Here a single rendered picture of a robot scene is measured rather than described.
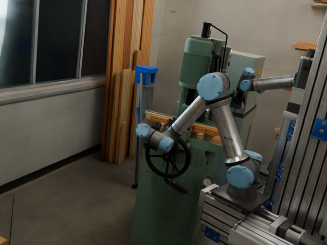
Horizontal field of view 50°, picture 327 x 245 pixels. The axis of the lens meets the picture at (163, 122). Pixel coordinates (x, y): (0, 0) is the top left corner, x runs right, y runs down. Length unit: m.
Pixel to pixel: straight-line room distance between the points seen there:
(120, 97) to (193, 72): 1.58
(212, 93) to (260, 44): 3.05
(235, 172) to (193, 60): 0.92
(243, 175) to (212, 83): 0.42
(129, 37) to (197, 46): 1.83
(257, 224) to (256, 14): 3.21
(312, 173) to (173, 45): 3.41
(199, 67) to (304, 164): 0.90
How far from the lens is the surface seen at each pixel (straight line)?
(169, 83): 4.94
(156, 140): 1.74
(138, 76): 3.20
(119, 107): 3.74
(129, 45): 4.01
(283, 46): 4.51
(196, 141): 2.27
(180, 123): 1.80
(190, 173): 2.35
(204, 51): 2.27
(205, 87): 1.56
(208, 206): 1.90
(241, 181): 1.61
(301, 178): 1.84
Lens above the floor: 1.60
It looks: 16 degrees down
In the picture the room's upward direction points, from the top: 9 degrees clockwise
